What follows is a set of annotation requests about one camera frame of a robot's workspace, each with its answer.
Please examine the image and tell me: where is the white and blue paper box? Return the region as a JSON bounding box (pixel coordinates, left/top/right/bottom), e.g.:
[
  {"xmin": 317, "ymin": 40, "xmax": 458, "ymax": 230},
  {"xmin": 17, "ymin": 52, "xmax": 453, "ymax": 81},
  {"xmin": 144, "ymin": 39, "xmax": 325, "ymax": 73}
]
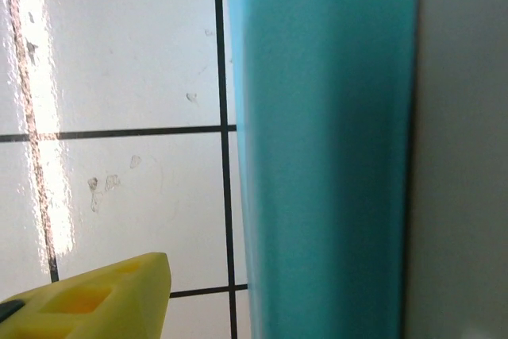
[{"xmin": 219, "ymin": 0, "xmax": 508, "ymax": 339}]

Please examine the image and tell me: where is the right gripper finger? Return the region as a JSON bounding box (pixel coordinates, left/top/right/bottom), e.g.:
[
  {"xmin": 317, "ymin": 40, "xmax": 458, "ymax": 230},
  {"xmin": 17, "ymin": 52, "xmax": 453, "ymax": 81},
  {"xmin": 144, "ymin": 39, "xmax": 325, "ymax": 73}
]
[{"xmin": 0, "ymin": 252, "xmax": 173, "ymax": 339}]

